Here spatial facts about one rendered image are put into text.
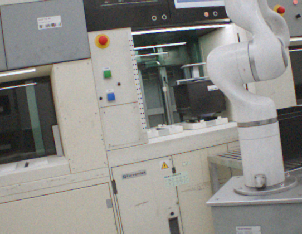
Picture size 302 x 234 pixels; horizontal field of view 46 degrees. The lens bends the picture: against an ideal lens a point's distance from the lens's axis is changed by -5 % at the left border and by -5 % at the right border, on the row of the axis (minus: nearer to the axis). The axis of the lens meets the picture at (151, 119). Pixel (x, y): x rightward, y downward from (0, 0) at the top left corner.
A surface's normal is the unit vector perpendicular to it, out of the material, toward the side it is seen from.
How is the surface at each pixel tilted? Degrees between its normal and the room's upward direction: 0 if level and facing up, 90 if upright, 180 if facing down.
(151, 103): 90
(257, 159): 90
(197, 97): 90
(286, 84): 90
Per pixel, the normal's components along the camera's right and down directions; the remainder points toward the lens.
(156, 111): 0.29, 0.00
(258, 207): -0.46, 0.12
